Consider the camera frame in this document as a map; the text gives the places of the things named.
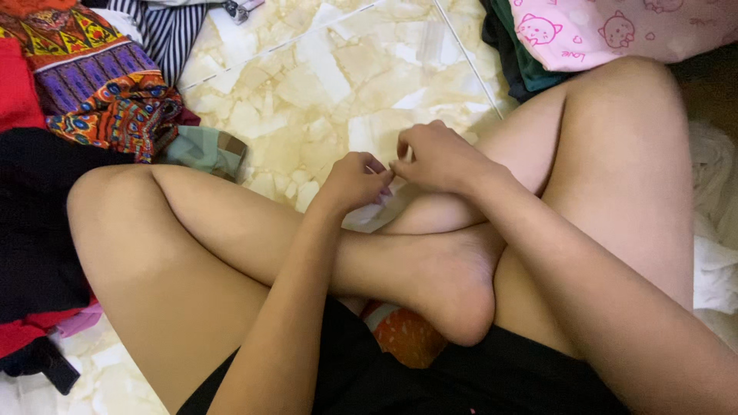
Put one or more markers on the orange patterned cloth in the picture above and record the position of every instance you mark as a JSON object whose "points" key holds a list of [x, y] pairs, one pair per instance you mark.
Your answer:
{"points": [[406, 334]]}

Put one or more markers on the black shorts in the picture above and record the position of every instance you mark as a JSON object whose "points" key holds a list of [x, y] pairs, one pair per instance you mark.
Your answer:
{"points": [[403, 380]]}

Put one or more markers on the pink cat print pillow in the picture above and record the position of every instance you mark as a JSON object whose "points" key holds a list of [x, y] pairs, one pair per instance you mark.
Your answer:
{"points": [[617, 29]]}

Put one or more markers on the pale green folded cloth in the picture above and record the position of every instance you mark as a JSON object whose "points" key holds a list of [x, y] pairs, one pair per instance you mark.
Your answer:
{"points": [[207, 151]]}

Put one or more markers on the dark green black clothes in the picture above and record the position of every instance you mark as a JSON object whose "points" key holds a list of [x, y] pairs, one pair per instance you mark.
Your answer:
{"points": [[516, 57]]}

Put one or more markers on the grey metal clip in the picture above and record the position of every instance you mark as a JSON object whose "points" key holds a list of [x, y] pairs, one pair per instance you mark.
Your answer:
{"points": [[239, 8]]}

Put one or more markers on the heap of colourful clothes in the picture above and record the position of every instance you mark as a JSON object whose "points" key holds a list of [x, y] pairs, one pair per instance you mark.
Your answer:
{"points": [[52, 144]]}

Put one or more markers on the small white cloth piece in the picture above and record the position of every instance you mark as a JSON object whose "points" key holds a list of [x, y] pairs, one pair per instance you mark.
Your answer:
{"points": [[375, 210]]}

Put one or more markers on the person's right hand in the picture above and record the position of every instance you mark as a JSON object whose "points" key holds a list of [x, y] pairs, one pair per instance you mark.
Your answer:
{"points": [[441, 155]]}

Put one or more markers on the striped black white garment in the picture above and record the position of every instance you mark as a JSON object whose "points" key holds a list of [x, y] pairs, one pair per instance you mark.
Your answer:
{"points": [[167, 29]]}

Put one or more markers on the person's right leg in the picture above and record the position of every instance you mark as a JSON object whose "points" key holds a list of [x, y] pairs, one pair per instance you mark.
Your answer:
{"points": [[576, 173]]}

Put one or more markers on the person's left leg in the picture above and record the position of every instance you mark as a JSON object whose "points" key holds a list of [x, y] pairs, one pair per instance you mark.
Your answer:
{"points": [[277, 248]]}

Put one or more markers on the person's left hand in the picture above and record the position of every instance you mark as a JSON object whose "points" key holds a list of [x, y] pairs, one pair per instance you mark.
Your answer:
{"points": [[351, 183]]}

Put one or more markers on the white cloth heap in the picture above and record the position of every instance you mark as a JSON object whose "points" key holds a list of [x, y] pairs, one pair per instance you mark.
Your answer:
{"points": [[715, 230]]}

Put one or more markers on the person's leg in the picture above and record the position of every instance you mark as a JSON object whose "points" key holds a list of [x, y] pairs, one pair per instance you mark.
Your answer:
{"points": [[277, 248], [576, 173]]}

